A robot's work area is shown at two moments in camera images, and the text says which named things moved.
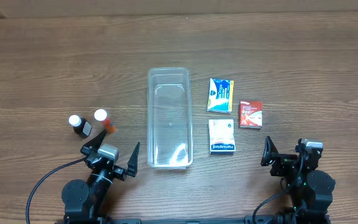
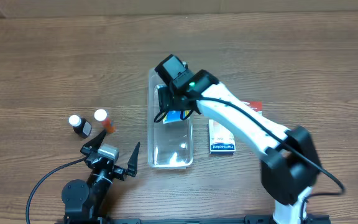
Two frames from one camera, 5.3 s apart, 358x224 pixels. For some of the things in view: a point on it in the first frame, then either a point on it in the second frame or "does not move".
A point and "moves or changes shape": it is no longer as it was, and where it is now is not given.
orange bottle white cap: x=103 y=116 does not move
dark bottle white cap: x=82 y=127 does not move
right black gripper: x=279 y=162 -> x=165 y=101
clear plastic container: x=169 y=137 does not move
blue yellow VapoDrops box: x=220 y=95 moves or changes shape
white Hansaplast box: x=221 y=137 does not move
